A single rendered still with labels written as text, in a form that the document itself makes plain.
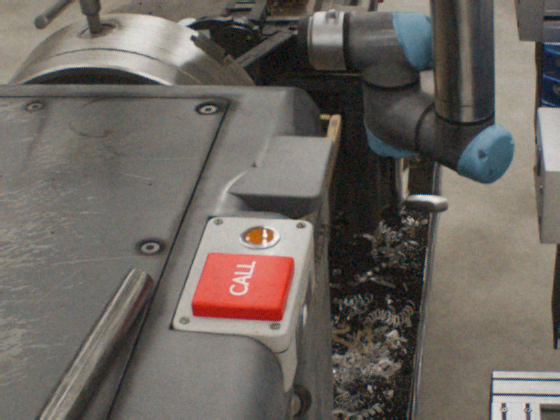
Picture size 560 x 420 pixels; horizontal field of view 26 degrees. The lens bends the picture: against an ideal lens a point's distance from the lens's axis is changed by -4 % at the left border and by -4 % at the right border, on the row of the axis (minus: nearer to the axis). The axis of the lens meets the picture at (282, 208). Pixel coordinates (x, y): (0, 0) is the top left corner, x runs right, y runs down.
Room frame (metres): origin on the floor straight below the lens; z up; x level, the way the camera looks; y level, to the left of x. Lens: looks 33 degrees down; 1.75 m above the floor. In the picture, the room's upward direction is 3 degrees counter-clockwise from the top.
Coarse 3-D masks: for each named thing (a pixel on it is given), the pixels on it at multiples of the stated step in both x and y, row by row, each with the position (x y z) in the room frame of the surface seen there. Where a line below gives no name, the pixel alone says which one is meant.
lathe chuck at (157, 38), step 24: (72, 24) 1.21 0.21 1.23; (120, 24) 1.18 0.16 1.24; (144, 24) 1.18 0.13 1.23; (168, 24) 1.19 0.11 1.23; (48, 48) 1.16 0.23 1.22; (72, 48) 1.13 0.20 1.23; (96, 48) 1.12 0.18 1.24; (120, 48) 1.12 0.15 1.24; (144, 48) 1.12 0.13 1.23; (168, 48) 1.14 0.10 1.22; (192, 48) 1.15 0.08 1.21; (192, 72) 1.11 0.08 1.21; (216, 72) 1.14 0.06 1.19; (240, 72) 1.17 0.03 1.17
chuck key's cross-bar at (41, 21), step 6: (60, 0) 1.02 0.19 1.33; (66, 0) 1.03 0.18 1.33; (72, 0) 1.05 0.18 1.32; (54, 6) 0.99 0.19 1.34; (60, 6) 1.00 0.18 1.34; (66, 6) 1.02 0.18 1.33; (42, 12) 0.95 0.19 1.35; (48, 12) 0.96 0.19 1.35; (54, 12) 0.97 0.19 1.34; (60, 12) 0.99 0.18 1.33; (36, 18) 0.94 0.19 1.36; (42, 18) 0.93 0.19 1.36; (48, 18) 0.94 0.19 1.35; (54, 18) 0.97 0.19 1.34; (36, 24) 0.93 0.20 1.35; (42, 24) 0.93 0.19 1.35
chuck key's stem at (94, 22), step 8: (80, 0) 1.16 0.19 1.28; (88, 0) 1.16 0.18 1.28; (96, 0) 1.16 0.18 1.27; (88, 8) 1.16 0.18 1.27; (96, 8) 1.16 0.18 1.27; (88, 16) 1.16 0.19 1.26; (96, 16) 1.16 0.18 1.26; (88, 24) 1.16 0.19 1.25; (96, 24) 1.16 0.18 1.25; (96, 32) 1.16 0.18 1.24
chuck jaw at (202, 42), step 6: (198, 36) 1.22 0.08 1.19; (204, 36) 1.23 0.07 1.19; (198, 42) 1.18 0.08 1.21; (204, 42) 1.19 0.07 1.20; (210, 42) 1.22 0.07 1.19; (204, 48) 1.18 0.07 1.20; (210, 48) 1.19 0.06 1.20; (216, 48) 1.22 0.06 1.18; (222, 48) 1.23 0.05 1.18; (210, 54) 1.17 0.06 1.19; (216, 54) 1.18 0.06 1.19; (222, 54) 1.19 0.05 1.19; (222, 60) 1.18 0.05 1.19
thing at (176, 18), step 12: (132, 0) 1.88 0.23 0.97; (144, 0) 1.88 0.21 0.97; (168, 0) 1.87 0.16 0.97; (180, 0) 1.87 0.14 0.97; (192, 0) 1.86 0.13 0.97; (204, 0) 1.86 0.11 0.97; (216, 0) 1.85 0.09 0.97; (228, 0) 1.85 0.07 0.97; (252, 0) 1.84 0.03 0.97; (132, 12) 1.83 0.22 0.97; (144, 12) 1.83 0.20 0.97; (156, 12) 1.82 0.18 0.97; (168, 12) 1.82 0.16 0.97; (180, 12) 1.82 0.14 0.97; (192, 12) 1.81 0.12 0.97; (204, 12) 1.81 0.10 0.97; (216, 12) 1.80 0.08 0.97
